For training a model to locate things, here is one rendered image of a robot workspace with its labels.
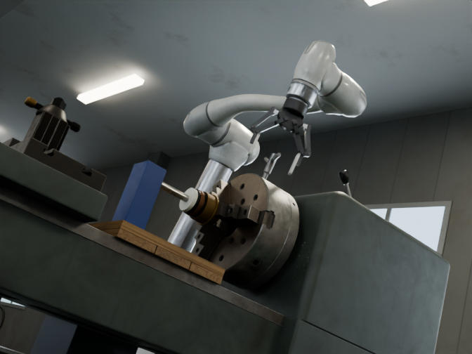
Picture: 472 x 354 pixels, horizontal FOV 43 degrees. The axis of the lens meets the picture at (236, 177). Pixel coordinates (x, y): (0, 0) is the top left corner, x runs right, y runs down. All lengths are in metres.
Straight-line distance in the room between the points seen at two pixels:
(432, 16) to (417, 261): 2.66
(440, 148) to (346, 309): 3.55
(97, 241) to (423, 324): 1.08
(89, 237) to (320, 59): 0.92
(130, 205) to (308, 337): 0.57
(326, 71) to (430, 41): 2.77
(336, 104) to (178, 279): 0.83
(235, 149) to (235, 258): 0.75
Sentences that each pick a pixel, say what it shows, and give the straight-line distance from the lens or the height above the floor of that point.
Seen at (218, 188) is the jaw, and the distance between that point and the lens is 1.75.
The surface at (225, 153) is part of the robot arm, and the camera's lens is 2.29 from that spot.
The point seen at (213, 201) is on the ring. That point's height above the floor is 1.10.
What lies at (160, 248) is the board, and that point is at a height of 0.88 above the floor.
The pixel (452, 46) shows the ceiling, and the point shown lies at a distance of 4.62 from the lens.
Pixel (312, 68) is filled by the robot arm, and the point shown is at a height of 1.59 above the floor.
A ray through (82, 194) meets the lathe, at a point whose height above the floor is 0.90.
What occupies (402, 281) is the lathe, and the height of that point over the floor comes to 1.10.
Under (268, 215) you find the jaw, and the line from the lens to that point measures 1.62.
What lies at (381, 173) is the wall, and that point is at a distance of 5.37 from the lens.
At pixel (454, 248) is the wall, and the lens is 4.68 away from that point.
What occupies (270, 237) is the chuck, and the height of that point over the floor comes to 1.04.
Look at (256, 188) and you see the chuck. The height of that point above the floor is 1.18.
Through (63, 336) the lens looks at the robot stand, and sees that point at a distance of 2.10.
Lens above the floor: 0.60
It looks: 20 degrees up
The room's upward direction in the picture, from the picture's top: 18 degrees clockwise
